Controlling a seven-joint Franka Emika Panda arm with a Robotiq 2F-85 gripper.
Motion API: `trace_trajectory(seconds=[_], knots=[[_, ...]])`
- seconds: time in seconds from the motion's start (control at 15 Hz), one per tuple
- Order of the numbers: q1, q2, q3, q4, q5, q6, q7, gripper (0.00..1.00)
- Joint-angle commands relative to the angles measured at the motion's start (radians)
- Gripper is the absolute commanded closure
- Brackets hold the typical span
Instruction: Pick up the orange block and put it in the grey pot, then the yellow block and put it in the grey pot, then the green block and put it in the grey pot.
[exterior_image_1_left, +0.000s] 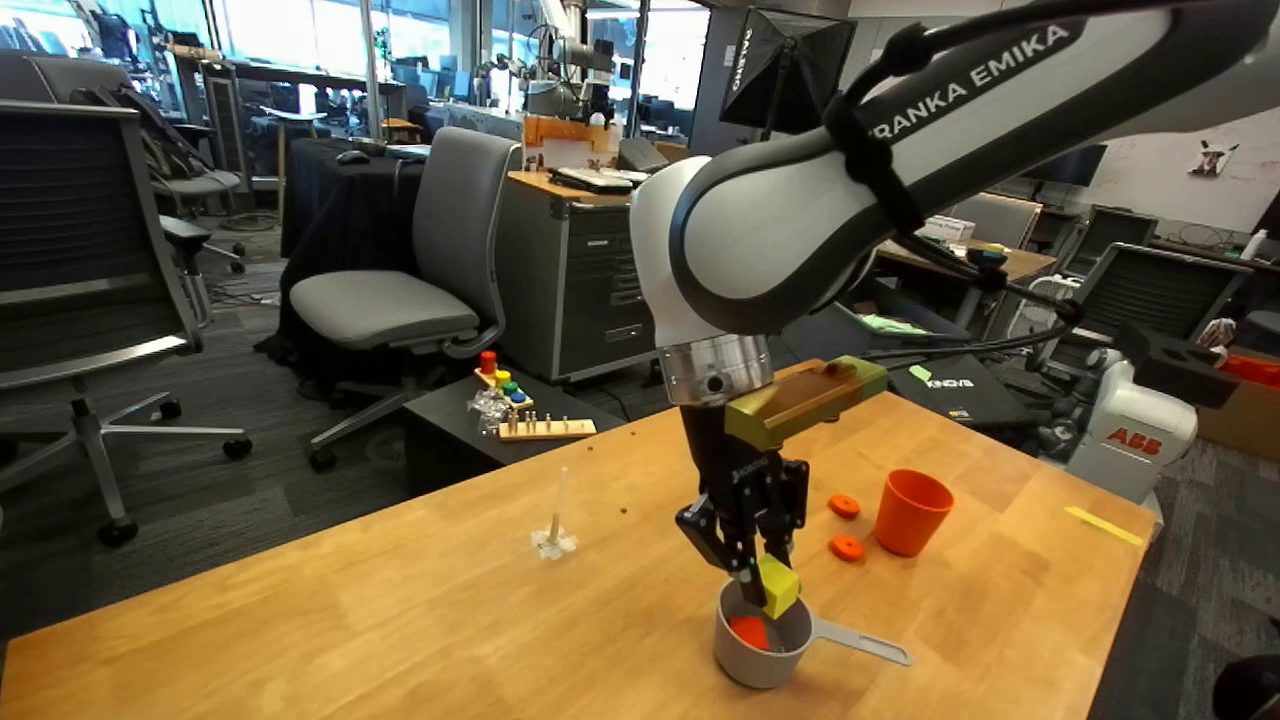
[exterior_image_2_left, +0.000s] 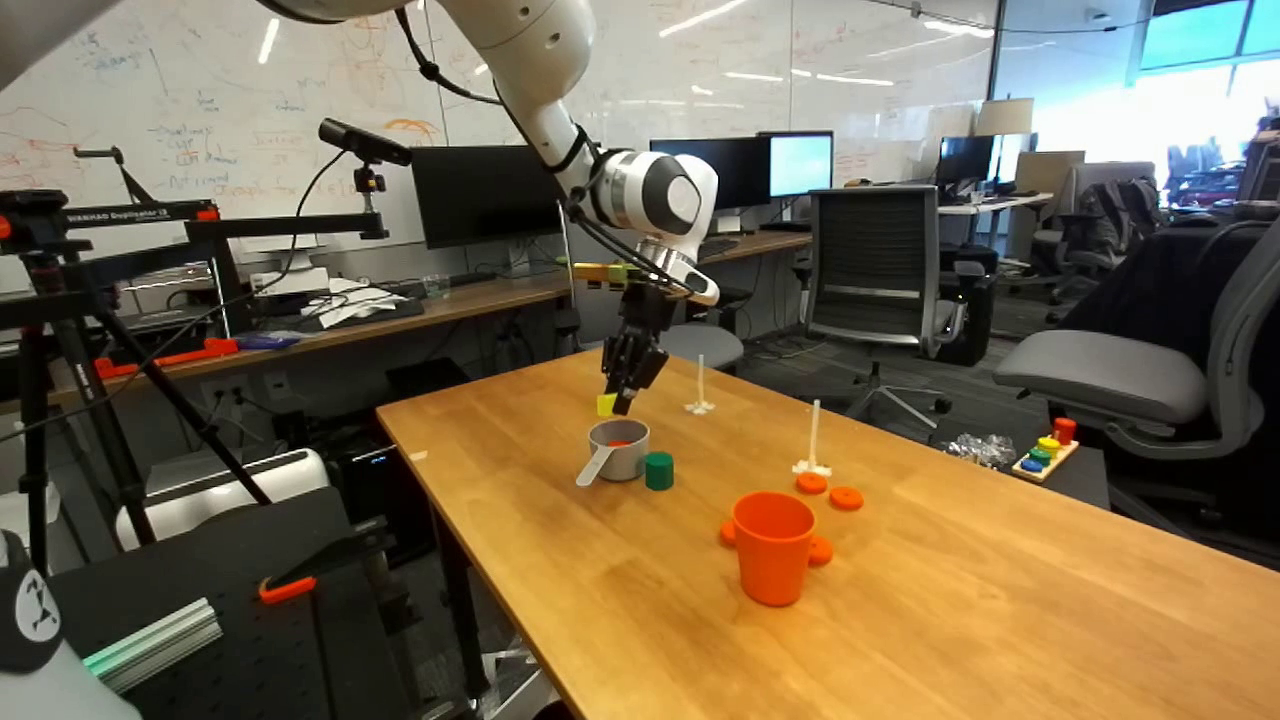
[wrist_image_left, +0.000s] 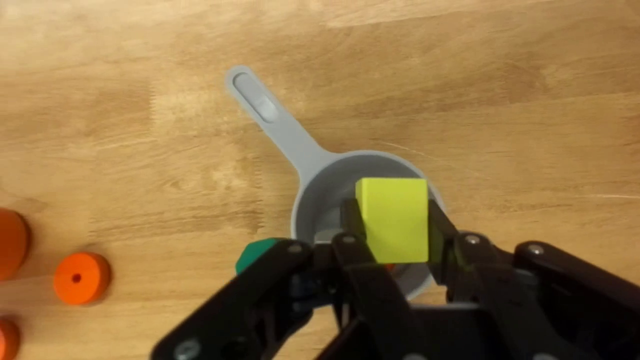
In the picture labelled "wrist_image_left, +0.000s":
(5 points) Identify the yellow cube block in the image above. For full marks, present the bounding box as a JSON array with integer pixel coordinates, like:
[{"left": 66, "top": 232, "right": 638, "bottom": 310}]
[{"left": 354, "top": 175, "right": 430, "bottom": 265}]

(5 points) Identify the orange disc with hole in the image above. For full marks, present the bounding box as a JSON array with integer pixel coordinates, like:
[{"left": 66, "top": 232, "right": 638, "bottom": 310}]
[
  {"left": 0, "top": 315, "right": 22, "bottom": 360},
  {"left": 51, "top": 249, "right": 113, "bottom": 308}
]

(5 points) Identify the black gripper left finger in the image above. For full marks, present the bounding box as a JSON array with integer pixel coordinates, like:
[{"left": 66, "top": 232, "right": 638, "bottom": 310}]
[{"left": 147, "top": 232, "right": 428, "bottom": 360}]

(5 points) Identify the green octagonal block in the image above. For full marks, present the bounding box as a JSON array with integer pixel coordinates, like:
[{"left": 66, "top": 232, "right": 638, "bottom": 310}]
[{"left": 234, "top": 236, "right": 282, "bottom": 276}]

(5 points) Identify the orange plastic cup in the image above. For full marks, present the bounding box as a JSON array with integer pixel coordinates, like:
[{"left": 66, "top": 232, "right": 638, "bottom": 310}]
[{"left": 0, "top": 206, "right": 33, "bottom": 280}]

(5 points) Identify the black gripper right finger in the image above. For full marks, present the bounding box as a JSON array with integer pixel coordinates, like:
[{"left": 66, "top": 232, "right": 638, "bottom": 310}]
[{"left": 428, "top": 198, "right": 640, "bottom": 360}]

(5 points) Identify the grey pot with handle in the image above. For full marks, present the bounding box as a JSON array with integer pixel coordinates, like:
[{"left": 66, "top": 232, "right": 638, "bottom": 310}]
[{"left": 223, "top": 63, "right": 451, "bottom": 301}]

